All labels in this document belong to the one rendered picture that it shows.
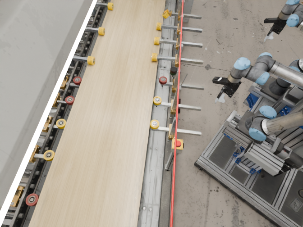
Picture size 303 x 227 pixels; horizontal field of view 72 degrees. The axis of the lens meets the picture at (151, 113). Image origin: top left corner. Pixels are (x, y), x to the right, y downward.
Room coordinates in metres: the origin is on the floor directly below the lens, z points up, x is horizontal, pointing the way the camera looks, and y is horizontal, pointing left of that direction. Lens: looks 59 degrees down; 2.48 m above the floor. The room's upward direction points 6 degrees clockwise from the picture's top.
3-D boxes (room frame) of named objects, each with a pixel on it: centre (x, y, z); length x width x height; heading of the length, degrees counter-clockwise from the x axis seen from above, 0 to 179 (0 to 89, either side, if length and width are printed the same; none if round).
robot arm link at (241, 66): (0.89, -0.48, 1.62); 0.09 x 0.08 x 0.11; 63
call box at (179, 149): (0.56, -0.19, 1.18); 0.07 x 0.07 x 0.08; 89
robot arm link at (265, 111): (0.86, -0.82, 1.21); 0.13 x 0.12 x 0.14; 153
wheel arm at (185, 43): (1.86, -0.22, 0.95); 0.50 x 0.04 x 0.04; 89
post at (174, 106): (1.07, -0.20, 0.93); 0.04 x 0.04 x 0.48; 89
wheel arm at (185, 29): (2.11, -0.22, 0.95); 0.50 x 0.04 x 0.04; 89
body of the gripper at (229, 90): (0.89, -0.48, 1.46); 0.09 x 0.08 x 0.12; 56
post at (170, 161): (0.55, -0.19, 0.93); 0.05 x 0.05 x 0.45; 89
